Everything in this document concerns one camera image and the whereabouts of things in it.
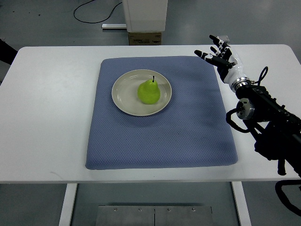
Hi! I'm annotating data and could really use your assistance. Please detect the green pear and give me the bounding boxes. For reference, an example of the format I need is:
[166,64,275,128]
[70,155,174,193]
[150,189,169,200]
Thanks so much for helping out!
[137,76,161,105]

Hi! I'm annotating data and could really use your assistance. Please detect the aluminium rail on floor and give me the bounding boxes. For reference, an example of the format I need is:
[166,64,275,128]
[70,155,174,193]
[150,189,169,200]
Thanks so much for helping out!
[102,24,127,30]

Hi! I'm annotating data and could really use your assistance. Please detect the dark object at left edge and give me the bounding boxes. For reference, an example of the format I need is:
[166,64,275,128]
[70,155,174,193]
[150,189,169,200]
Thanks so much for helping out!
[0,40,18,65]

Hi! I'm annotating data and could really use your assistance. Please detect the white table leg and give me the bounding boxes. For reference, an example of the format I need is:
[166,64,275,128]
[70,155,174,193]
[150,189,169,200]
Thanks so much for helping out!
[231,181,252,226]
[59,183,78,226]

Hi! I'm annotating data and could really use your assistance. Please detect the small grey floor plate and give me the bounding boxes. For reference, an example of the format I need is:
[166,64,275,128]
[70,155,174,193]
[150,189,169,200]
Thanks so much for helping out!
[217,35,230,43]

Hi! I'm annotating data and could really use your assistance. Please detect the blue textured mat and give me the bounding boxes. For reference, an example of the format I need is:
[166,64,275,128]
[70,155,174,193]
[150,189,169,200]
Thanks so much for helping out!
[86,56,238,170]

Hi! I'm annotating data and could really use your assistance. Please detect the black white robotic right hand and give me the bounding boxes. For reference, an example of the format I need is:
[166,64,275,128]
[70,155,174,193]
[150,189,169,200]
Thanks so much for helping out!
[194,35,250,89]

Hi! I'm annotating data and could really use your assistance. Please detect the white pedestal column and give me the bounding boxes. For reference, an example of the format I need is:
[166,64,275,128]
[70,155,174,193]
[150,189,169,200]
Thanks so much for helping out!
[122,0,168,32]

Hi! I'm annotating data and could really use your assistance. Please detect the beige round plate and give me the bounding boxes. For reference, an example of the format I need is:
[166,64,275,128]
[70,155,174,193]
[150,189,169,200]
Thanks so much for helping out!
[111,69,172,116]

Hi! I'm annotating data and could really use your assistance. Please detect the left white table leg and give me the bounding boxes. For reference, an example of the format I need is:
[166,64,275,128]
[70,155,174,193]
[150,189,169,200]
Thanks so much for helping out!
[59,183,78,226]

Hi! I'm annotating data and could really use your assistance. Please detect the right white table leg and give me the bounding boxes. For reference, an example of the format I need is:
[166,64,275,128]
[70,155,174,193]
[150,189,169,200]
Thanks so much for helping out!
[231,181,252,226]

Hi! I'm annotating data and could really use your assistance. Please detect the brown cardboard box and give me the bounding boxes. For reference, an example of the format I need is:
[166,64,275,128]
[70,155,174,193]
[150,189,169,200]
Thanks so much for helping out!
[128,32,162,46]

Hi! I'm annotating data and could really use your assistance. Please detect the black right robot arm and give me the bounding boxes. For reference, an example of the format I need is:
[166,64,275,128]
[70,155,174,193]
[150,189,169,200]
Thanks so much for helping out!
[226,67,301,176]

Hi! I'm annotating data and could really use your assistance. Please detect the metal base plate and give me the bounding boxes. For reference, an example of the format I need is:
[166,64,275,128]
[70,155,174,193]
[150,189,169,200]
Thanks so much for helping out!
[96,206,214,226]

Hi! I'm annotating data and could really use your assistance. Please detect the black floor cable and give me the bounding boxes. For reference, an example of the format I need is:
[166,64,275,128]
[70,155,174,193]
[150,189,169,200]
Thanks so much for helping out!
[73,0,123,24]

